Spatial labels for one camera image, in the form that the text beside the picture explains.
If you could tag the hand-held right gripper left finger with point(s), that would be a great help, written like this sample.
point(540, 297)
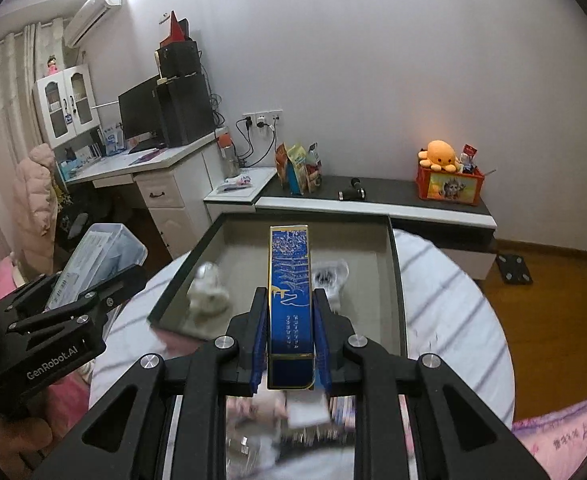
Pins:
point(258, 342)

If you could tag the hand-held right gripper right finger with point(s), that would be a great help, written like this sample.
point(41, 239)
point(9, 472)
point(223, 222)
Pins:
point(322, 342)

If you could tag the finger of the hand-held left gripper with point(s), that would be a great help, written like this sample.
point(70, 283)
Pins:
point(98, 300)
point(28, 292)

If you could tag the clear plastic container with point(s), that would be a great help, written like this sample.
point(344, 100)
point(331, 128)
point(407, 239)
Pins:
point(98, 252)

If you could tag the blue and gold box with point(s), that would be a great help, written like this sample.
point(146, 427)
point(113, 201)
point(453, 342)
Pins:
point(289, 300)

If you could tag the pink storage box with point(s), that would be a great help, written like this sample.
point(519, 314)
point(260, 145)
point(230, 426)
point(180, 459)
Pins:
point(273, 240)

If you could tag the person's left hand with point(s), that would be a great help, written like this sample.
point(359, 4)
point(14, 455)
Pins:
point(13, 440)

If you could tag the white toy with black print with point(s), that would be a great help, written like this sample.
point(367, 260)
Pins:
point(329, 280)

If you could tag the white plush toy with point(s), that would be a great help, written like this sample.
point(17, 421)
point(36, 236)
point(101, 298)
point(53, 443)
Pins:
point(208, 295)

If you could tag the dark office chair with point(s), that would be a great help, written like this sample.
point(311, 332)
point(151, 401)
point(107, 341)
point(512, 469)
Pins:
point(83, 215)

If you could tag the pink padded jacket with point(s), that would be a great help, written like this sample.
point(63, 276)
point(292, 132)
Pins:
point(35, 195)

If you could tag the white desk drawer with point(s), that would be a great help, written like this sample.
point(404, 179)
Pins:
point(161, 187)

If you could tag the white desk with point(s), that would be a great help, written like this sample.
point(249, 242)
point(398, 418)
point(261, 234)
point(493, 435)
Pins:
point(183, 195)

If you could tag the black dumbbell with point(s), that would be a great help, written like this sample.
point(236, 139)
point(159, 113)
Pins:
point(352, 190)

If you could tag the blue white boxes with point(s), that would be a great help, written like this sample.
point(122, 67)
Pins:
point(112, 141)

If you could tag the papers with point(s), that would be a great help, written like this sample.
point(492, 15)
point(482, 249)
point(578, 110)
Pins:
point(234, 184)

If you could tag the low white and black bench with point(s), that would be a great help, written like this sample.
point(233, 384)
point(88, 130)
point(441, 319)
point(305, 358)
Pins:
point(423, 215)

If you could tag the striped snack bag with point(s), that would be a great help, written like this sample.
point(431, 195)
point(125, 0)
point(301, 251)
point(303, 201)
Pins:
point(313, 170)

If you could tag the blue green snack bag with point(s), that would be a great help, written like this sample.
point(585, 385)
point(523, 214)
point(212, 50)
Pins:
point(297, 170)

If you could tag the orange snack bag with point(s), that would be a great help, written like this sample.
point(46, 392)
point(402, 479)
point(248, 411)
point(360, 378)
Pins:
point(282, 165)

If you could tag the water bottle with orange cap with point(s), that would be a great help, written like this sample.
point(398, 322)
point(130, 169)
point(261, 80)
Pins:
point(228, 157)

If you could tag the white glass-door cabinet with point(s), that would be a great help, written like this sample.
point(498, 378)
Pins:
point(68, 105)

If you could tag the black computer monitor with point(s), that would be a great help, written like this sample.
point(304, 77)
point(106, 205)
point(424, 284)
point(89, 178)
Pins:
point(138, 110)

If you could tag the red printed crate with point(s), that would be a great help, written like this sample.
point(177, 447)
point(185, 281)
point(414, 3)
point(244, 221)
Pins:
point(448, 187)

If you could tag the black bathroom scale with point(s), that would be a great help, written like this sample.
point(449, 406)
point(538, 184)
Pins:
point(514, 270)

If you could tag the black computer tower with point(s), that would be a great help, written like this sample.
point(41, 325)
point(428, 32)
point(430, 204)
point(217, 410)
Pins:
point(188, 110)

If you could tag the orange octopus plush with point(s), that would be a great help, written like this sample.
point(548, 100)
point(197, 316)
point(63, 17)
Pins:
point(441, 155)

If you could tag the small doll figure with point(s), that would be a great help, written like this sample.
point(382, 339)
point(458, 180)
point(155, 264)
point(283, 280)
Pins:
point(51, 66)

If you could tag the small red white toy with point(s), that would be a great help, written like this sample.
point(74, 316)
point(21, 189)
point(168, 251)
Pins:
point(469, 157)

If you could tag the black box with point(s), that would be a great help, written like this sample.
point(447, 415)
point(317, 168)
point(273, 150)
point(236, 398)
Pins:
point(181, 57)

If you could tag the pink bedsheet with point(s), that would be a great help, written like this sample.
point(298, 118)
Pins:
point(563, 440)

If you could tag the red triangular bag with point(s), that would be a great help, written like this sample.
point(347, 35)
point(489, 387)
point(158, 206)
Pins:
point(173, 32)

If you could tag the white air conditioner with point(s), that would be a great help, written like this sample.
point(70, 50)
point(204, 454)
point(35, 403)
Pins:
point(90, 15)

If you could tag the white wall power outlet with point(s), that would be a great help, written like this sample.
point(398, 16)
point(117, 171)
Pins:
point(262, 118)

